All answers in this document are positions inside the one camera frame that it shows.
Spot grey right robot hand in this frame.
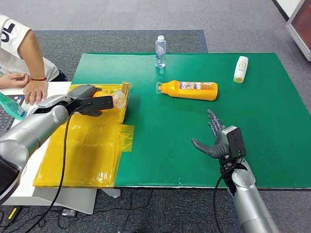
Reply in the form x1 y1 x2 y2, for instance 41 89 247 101
191 109 229 160

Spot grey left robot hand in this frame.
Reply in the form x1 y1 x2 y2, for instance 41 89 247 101
67 84 103 117

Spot person's left hand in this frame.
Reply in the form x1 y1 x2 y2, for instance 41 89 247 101
23 80 48 106

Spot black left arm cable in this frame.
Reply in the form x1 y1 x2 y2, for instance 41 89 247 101
24 102 85 233

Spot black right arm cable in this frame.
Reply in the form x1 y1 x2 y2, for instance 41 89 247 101
213 173 232 233

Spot black power adapter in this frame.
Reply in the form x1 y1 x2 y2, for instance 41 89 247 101
60 209 78 219

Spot person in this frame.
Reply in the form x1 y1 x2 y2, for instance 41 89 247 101
0 14 68 106

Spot clear water bottle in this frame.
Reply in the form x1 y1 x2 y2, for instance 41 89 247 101
156 35 167 69

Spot small white bottle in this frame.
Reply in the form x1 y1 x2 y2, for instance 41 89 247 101
233 56 248 84

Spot yellow plastic sheet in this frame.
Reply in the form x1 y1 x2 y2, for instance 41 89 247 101
32 83 134 188

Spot grey desk base plate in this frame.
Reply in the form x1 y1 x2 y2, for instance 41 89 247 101
32 187 97 216

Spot cabinet with red panels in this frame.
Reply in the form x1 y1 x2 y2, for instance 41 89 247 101
285 0 311 62

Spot black floor cable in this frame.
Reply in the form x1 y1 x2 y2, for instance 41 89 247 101
78 190 154 233

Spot orange bottle with clear cap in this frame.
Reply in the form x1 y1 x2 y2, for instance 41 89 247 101
156 80 219 101
93 90 128 110

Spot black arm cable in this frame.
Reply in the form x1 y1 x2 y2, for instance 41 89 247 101
24 102 85 233
213 173 232 233

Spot green table mat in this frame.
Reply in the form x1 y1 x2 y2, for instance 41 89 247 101
72 52 311 189

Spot grey table foot bracket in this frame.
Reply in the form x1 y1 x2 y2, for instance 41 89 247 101
101 189 121 199

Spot person's hand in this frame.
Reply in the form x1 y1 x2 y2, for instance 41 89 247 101
23 80 48 106
3 73 29 89

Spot teal spray bottle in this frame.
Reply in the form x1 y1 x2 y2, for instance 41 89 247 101
0 92 27 121

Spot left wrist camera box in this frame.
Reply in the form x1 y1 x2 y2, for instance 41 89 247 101
82 95 114 112

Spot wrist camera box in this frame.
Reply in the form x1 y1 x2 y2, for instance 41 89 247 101
82 95 114 112
222 126 246 162

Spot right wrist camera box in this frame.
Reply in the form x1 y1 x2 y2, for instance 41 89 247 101
222 126 246 162

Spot person's right hand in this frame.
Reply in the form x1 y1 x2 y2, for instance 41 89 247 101
3 73 29 89

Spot black box with yellow stripe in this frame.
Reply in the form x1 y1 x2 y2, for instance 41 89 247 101
7 207 19 222

